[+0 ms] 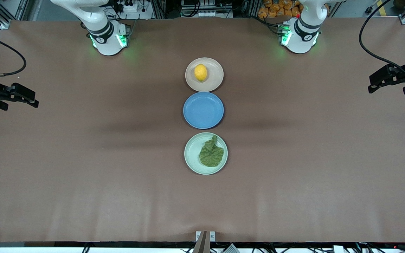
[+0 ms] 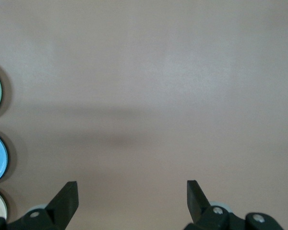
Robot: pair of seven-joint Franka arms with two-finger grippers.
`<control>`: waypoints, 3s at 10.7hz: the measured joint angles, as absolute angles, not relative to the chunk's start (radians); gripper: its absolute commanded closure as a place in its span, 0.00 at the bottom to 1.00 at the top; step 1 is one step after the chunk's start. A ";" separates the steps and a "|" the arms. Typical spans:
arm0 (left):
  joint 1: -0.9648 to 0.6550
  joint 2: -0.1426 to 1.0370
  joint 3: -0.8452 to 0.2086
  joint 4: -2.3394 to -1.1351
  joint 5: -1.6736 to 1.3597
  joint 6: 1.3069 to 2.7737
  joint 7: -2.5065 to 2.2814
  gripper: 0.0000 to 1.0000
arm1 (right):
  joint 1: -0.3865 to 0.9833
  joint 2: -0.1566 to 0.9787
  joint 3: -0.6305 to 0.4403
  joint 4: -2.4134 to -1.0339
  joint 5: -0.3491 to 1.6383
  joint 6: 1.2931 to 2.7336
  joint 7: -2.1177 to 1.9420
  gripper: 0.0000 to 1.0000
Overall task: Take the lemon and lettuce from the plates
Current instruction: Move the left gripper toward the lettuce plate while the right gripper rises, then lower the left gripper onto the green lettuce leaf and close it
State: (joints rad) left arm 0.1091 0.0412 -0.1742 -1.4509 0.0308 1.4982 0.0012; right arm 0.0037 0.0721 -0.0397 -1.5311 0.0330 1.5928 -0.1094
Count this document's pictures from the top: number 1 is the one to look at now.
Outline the orange packaged goods pile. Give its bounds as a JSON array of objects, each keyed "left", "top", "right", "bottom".
[{"left": 258, "top": 0, "right": 302, "bottom": 19}]

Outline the brown table cover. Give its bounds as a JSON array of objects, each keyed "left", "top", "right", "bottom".
[{"left": 0, "top": 18, "right": 405, "bottom": 244}]

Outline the yellow lemon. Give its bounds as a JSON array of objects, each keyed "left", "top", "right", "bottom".
[{"left": 194, "top": 64, "right": 208, "bottom": 83}]

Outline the beige round plate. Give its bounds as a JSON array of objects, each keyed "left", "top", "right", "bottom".
[{"left": 185, "top": 57, "right": 224, "bottom": 92}]

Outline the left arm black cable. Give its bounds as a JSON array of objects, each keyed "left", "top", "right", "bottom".
[{"left": 359, "top": 0, "right": 405, "bottom": 78}]

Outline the pale green round plate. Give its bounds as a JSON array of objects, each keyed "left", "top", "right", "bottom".
[{"left": 184, "top": 132, "right": 229, "bottom": 175}]

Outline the blue round plate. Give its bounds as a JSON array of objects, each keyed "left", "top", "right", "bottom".
[{"left": 183, "top": 92, "right": 225, "bottom": 130}]

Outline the white power strip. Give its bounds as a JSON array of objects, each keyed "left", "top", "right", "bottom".
[{"left": 113, "top": 0, "right": 147, "bottom": 13}]

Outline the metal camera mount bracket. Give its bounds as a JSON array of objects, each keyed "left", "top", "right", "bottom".
[{"left": 193, "top": 231, "right": 216, "bottom": 253}]

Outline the green lettuce leaf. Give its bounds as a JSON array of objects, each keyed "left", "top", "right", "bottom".
[{"left": 199, "top": 135, "right": 225, "bottom": 168}]

